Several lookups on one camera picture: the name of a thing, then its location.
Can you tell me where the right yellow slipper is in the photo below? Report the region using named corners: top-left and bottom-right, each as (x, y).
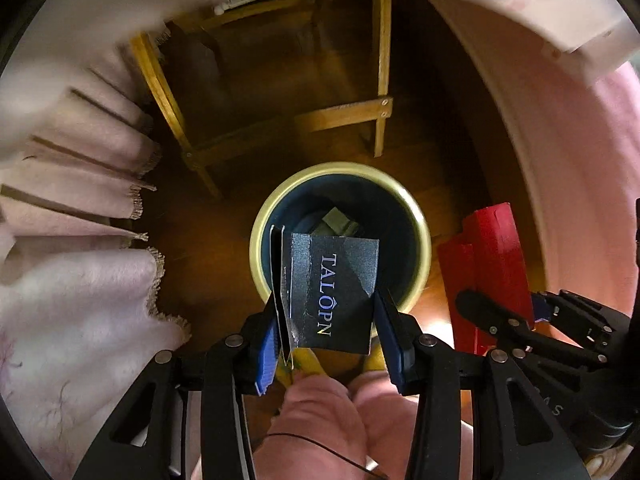
top-left (362, 338), bottom-right (386, 373)

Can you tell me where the right pink trouser leg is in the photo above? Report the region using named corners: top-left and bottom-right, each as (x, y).
top-left (347, 369), bottom-right (474, 480)

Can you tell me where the black Talopn box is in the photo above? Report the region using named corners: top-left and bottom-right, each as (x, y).
top-left (269, 226), bottom-right (378, 359)

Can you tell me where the cartoon monster tablecloth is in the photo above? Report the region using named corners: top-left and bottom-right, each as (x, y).
top-left (0, 0), bottom-right (640, 162)

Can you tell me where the person's right hand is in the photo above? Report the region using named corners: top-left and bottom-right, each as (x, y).
top-left (586, 444), bottom-right (634, 480)

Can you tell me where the green gold carton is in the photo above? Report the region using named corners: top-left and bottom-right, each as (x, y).
top-left (311, 208), bottom-right (359, 237)

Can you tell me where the blue trash bin yellow rim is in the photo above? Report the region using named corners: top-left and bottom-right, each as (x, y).
top-left (250, 162), bottom-right (432, 327)

